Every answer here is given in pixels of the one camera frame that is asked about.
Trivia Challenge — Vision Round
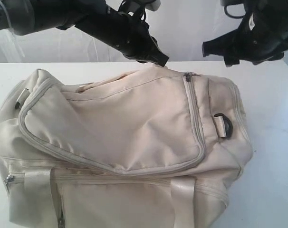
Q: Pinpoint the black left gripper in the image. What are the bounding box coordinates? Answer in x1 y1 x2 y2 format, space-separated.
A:
75 7 169 67

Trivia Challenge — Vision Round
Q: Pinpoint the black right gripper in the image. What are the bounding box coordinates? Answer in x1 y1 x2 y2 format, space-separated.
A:
202 9 288 66

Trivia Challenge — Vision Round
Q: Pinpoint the cream fabric duffel bag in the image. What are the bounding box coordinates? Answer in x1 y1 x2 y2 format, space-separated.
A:
0 66 253 228

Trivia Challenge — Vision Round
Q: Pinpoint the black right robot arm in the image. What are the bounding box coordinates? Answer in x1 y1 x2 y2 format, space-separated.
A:
202 0 288 67

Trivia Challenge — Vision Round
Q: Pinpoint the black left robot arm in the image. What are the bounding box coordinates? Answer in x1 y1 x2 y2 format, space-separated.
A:
0 0 169 67

